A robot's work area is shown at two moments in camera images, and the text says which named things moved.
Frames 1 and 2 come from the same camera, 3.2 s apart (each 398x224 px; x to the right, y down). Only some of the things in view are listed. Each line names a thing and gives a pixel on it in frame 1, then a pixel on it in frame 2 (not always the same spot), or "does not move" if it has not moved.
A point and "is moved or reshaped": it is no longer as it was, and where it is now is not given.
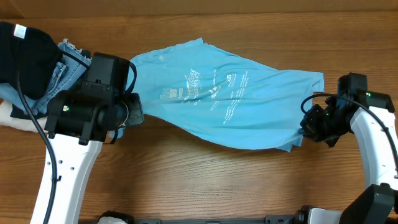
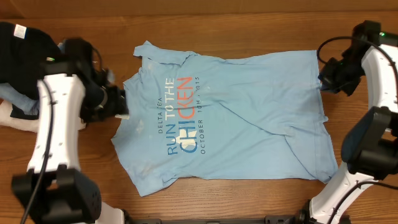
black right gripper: x=311 y=131 to x=326 y=76
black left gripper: x=136 y=115 to x=115 y=102
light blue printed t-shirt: x=200 y=87 is moved or reshaped
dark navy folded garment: x=17 y=112 does not move
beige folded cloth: x=7 y=120 does not move
